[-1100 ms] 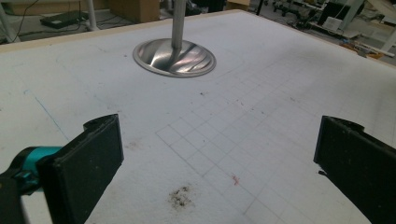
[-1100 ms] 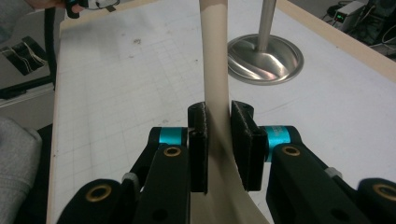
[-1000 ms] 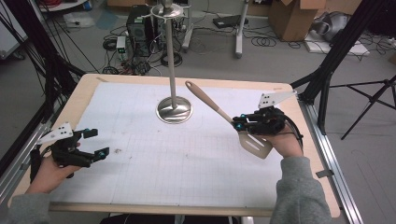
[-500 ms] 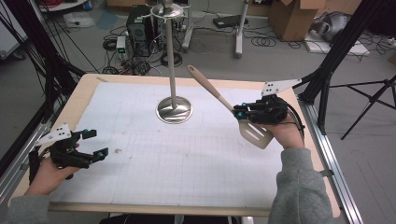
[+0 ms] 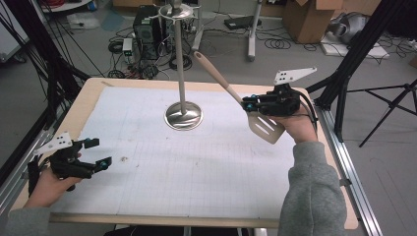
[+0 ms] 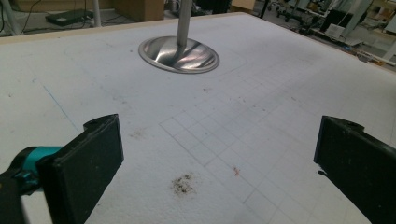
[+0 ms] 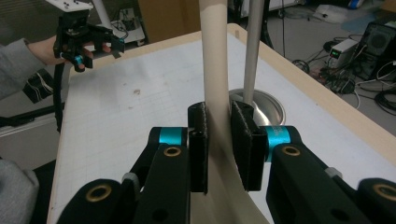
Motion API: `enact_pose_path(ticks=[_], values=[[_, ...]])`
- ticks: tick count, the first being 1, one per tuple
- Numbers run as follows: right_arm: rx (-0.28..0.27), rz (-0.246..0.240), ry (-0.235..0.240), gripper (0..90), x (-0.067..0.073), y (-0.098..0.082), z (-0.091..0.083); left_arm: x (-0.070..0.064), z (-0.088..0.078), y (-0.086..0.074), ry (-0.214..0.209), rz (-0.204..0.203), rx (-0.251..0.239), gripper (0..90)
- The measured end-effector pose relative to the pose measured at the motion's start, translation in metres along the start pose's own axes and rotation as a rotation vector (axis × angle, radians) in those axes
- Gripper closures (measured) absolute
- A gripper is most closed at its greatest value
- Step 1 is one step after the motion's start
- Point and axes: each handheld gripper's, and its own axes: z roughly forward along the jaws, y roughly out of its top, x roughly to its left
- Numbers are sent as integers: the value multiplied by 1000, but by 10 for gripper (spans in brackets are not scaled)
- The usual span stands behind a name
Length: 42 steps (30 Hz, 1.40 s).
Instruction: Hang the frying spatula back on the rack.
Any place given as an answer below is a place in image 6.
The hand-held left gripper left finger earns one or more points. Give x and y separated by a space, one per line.
81 168

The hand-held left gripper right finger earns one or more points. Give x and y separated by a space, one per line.
358 168

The white grid mat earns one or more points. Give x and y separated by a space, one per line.
202 118

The white box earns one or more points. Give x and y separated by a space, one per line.
334 31

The metal stand with round base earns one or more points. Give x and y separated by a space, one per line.
162 53

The flat black device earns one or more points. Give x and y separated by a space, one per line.
69 17

